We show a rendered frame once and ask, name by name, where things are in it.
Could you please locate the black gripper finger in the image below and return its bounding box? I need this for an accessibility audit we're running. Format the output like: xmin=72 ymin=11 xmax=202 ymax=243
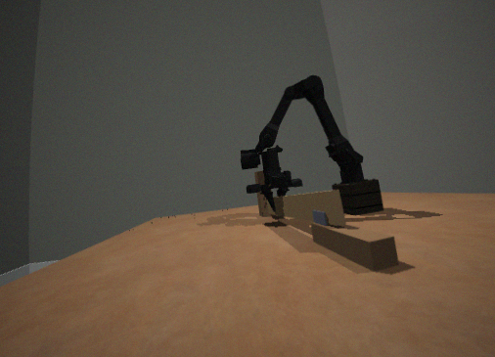
xmin=277 ymin=189 xmax=290 ymax=197
xmin=260 ymin=192 xmax=276 ymax=212

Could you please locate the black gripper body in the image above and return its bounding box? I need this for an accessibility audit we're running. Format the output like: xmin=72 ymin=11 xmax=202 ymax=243
xmin=247 ymin=164 xmax=303 ymax=194

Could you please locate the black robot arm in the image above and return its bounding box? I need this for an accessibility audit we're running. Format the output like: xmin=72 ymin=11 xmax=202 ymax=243
xmin=241 ymin=75 xmax=368 ymax=187

